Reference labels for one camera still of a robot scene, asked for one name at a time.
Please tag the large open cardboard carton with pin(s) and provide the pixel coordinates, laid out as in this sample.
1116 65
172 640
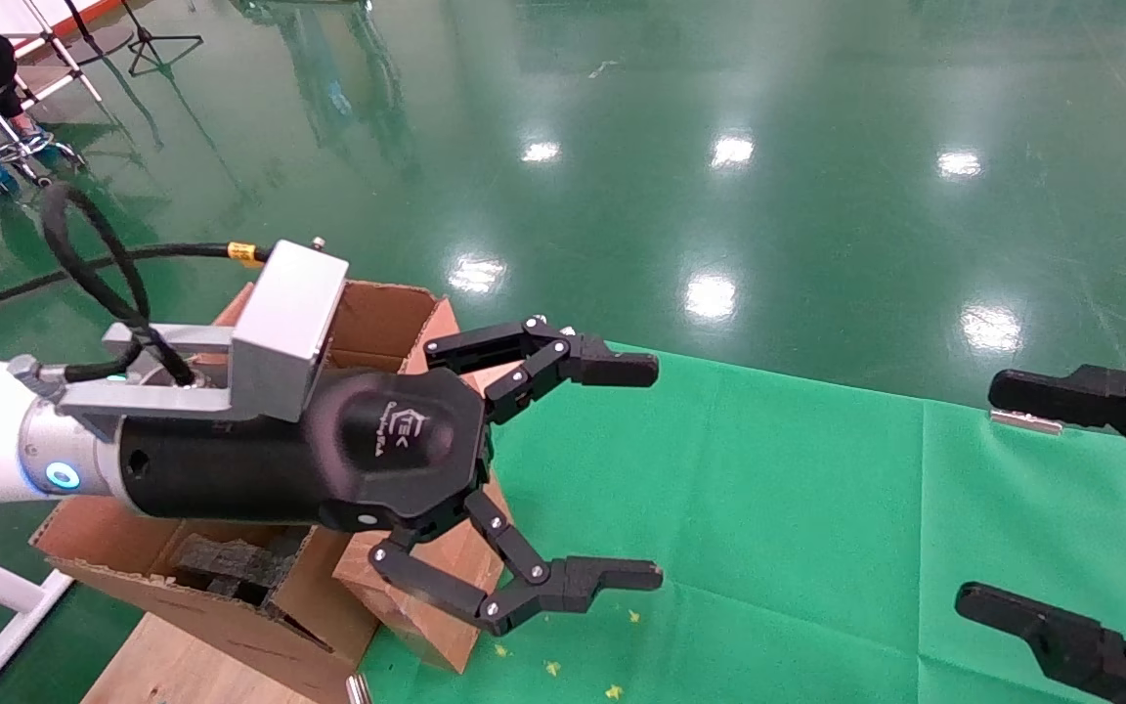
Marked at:
231 626

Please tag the chrome wheeled stool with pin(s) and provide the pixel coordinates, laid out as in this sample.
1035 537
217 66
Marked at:
25 147

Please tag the black foam block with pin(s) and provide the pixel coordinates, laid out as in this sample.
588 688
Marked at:
231 562

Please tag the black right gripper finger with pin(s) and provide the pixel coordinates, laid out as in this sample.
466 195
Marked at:
1091 396
1071 640

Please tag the white stand legs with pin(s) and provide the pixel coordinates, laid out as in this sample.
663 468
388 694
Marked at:
64 64

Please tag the green cloth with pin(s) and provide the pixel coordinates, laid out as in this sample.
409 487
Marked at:
817 548

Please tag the black tripod stand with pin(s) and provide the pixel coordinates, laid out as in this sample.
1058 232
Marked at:
157 44

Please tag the black round base stand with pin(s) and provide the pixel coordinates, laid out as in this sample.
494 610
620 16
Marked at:
99 39

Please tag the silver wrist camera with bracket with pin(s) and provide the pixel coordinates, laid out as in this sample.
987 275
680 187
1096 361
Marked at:
284 313

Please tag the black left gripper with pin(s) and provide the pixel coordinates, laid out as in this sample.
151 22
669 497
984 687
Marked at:
377 445

